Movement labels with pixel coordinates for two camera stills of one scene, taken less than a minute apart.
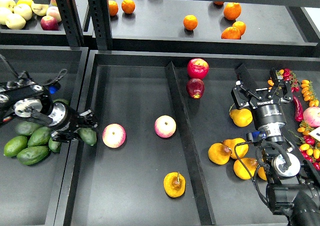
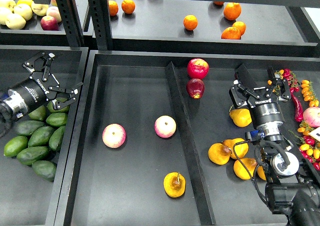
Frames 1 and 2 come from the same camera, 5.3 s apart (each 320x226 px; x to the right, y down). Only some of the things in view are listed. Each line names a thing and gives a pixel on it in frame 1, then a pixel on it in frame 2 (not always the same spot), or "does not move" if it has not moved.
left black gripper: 65,119 to 36,91
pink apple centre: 165,126 does not move
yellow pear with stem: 174,184 does not move
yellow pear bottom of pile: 239,169 does not move
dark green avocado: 88,135 to 44,169
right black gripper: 247,90 does not move
